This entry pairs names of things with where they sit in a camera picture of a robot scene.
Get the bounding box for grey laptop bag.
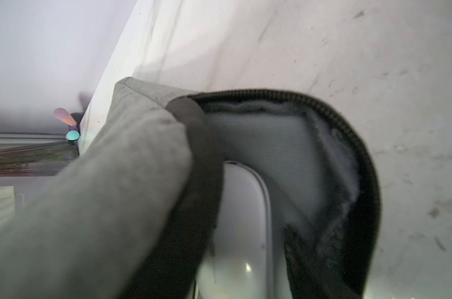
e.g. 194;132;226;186
0;77;380;299

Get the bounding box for white computer mouse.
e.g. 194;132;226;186
196;161;273;299

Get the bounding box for pastel toy mushrooms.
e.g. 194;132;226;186
53;108;80;142

